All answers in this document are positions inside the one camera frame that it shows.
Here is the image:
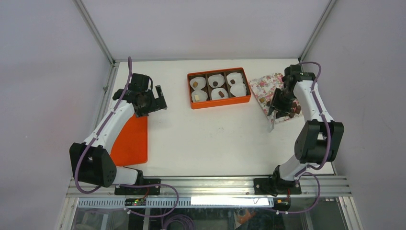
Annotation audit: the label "orange box lid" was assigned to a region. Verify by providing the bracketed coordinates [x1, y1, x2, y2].
[110, 115, 148, 166]

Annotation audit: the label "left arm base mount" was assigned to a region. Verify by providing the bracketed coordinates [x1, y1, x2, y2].
[114, 178, 161, 196]

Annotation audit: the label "white paper cup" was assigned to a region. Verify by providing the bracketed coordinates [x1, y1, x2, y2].
[230, 83, 247, 97]
[211, 88, 229, 100]
[226, 72, 244, 86]
[191, 90, 208, 103]
[208, 74, 225, 88]
[190, 77, 206, 91]

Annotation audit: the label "floral tray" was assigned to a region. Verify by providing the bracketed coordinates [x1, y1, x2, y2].
[249, 73, 303, 124]

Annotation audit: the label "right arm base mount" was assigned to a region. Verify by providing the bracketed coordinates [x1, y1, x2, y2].
[253, 177, 302, 196]

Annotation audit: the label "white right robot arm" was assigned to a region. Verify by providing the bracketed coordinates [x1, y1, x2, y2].
[268, 63, 344, 194]

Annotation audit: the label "orange chocolate box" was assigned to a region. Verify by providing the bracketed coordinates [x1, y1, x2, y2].
[187, 67, 251, 109]

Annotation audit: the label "metal tongs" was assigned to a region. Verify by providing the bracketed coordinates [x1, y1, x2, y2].
[268, 109, 277, 132]

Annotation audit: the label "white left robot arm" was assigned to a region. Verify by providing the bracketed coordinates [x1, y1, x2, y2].
[69, 72, 167, 195]

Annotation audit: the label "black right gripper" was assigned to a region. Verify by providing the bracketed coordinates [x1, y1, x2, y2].
[268, 88, 296, 119]

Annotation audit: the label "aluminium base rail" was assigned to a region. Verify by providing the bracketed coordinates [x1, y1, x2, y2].
[66, 175, 352, 210]

